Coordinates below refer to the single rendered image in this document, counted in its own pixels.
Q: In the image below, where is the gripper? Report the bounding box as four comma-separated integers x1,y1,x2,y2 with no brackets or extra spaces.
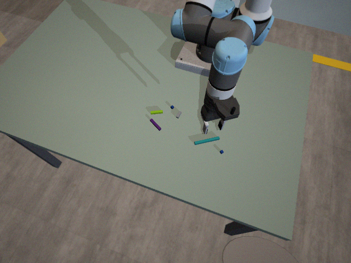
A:
201,80,240,134

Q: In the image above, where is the purple rod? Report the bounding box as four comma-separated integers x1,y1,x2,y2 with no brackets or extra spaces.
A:
150,119,161,131

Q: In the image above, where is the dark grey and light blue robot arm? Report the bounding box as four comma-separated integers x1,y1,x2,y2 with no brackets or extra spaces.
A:
171,0,274,91

